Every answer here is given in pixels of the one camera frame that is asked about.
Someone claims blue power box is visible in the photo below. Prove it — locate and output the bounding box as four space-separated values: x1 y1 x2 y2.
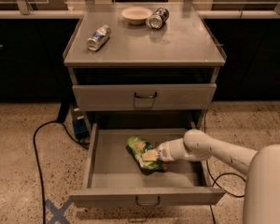
71 105 90 139

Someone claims dark soda can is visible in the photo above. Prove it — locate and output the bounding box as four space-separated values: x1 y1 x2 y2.
146 7 169 29

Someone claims beige bowl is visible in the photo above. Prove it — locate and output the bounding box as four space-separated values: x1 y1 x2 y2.
121 7 152 25

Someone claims closed grey upper drawer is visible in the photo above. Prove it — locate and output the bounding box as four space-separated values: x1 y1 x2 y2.
73 84 217 111

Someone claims open grey middle drawer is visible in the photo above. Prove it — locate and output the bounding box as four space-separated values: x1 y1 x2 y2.
70 126 225 208

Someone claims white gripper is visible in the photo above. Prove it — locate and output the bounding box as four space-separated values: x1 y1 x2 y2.
142 138 193 162

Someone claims grey drawer cabinet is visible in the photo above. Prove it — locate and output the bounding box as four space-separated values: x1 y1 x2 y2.
64 3 226 131

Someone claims green rice chip bag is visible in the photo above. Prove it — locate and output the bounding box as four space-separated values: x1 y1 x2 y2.
126 136 167 175

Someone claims black cable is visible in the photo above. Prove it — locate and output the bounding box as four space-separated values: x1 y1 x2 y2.
32 119 91 224
203 109 247 224

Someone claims black cable left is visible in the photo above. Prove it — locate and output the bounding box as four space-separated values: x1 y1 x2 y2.
32 119 91 224

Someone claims black cable right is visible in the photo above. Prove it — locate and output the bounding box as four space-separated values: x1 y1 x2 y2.
203 109 247 224

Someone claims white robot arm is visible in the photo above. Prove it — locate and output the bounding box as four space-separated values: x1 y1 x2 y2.
142 129 280 224

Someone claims blue tape cross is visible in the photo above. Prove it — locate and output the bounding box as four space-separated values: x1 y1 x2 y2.
46 199 72 224

